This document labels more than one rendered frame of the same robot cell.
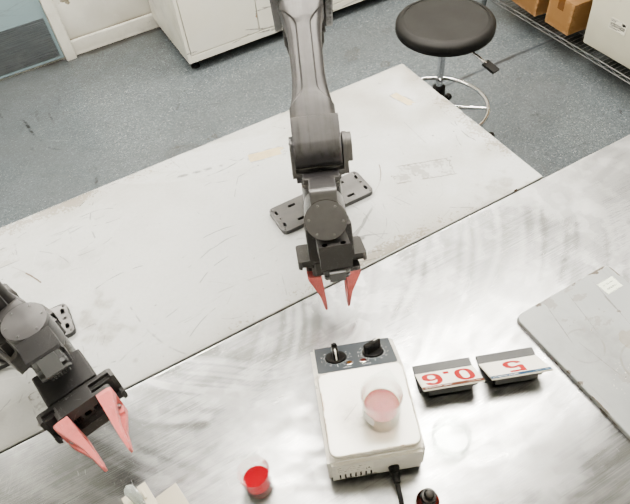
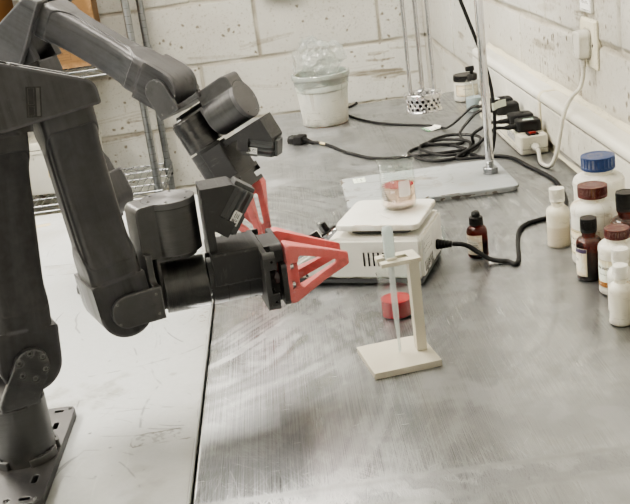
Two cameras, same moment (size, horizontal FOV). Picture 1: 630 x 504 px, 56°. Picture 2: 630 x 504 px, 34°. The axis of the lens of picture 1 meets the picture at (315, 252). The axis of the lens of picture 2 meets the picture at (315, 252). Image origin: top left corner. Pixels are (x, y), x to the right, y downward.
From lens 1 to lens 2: 1.31 m
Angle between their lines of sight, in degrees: 61
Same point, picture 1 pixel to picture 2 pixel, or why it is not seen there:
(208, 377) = (249, 333)
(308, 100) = (140, 51)
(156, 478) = (339, 363)
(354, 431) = (403, 216)
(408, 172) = not seen: hidden behind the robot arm
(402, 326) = not seen: hidden behind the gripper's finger
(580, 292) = (353, 188)
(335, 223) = (251, 99)
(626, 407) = (459, 188)
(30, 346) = (211, 185)
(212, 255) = (87, 326)
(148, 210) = not seen: outside the picture
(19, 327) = (173, 197)
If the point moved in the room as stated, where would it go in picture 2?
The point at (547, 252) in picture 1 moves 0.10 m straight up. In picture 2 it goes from (302, 197) to (295, 145)
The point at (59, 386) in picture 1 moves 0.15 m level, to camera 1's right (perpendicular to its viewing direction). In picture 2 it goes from (240, 243) to (292, 201)
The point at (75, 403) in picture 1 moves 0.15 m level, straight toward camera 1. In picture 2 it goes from (270, 238) to (394, 208)
